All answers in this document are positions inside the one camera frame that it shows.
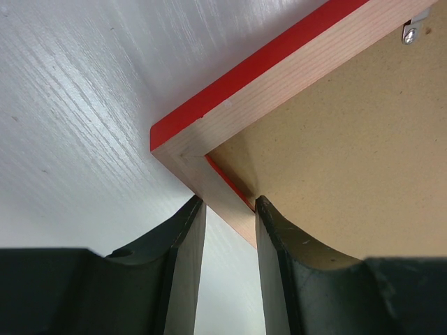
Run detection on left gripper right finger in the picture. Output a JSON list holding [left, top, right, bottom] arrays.
[[256, 196, 388, 334]]

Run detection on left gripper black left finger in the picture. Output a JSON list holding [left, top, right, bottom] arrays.
[[104, 195, 206, 334]]

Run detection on red picture frame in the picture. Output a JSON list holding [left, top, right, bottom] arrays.
[[150, 1, 446, 258]]

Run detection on silver frame retaining clip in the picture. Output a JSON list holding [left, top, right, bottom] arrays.
[[402, 8, 430, 45]]

